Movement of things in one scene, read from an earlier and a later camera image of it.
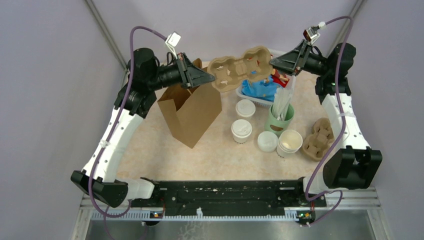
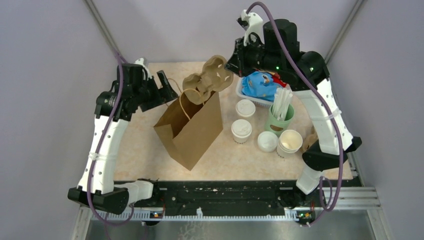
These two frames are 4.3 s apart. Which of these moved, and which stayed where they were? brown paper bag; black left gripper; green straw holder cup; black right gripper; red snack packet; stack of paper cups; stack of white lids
Moved: brown paper bag; black right gripper; black left gripper
Stayed: green straw holder cup; stack of paper cups; stack of white lids; red snack packet
